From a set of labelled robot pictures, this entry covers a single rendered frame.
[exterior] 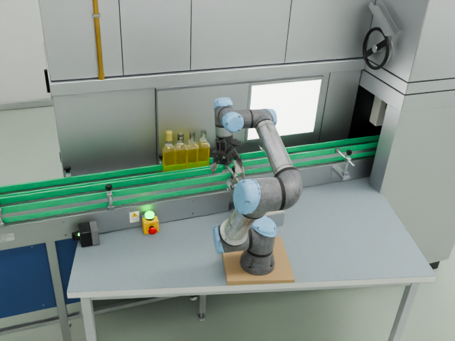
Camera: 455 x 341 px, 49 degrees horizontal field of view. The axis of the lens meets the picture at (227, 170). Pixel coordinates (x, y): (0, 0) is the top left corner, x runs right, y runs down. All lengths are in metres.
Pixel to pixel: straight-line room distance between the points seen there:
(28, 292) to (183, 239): 0.79
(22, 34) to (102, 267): 3.50
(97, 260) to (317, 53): 1.50
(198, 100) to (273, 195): 0.97
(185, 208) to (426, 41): 1.38
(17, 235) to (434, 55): 2.08
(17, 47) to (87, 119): 3.03
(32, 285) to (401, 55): 2.09
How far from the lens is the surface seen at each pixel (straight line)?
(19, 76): 5.50
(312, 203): 2.68
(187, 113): 2.50
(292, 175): 1.72
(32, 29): 5.35
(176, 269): 2.21
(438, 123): 2.86
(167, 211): 2.42
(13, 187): 2.46
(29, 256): 2.49
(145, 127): 2.51
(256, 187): 1.64
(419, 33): 2.53
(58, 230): 2.38
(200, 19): 2.39
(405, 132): 2.74
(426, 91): 2.70
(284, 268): 2.22
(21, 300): 2.66
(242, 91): 2.55
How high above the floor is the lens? 2.25
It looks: 31 degrees down
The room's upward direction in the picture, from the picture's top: 3 degrees clockwise
